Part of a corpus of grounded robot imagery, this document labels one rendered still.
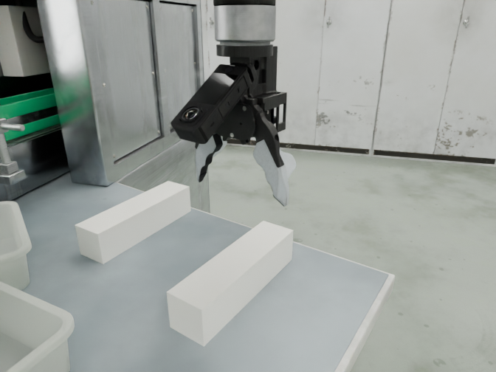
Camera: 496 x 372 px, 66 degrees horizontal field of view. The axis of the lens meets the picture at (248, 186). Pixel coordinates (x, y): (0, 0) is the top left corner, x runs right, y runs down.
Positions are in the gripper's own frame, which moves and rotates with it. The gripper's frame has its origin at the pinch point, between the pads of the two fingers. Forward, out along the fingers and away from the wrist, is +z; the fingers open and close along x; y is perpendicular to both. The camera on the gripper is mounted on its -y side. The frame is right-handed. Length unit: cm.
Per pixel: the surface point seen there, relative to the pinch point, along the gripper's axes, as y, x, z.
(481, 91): 326, -8, 27
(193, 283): -8.4, 1.4, 10.2
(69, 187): 9, 60, 16
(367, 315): 6.2, -18.7, 16.5
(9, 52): 14, 87, -15
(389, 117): 304, 56, 52
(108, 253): -6.1, 23.5, 14.8
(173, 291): -11.3, 2.2, 10.2
